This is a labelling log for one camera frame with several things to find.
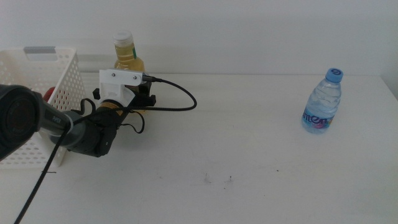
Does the red cola can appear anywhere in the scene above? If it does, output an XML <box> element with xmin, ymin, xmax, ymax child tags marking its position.
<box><xmin>43</xmin><ymin>87</ymin><xmax>57</xmax><ymax>102</ymax></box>

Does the yellow tea bottle white cap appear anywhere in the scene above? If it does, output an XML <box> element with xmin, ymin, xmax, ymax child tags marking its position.
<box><xmin>113</xmin><ymin>30</ymin><xmax>147</xmax><ymax>114</ymax></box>

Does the thin black wire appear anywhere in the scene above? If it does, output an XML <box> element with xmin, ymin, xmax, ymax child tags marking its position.
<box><xmin>70</xmin><ymin>98</ymin><xmax>146</xmax><ymax>134</ymax></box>

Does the clear water bottle blue cap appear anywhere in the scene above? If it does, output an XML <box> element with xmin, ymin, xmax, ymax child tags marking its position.
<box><xmin>300</xmin><ymin>67</ymin><xmax>344</xmax><ymax>134</ymax></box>

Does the white perforated plastic basket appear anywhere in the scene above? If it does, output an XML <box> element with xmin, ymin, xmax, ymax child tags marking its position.
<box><xmin>0</xmin><ymin>46</ymin><xmax>87</xmax><ymax>169</ymax></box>

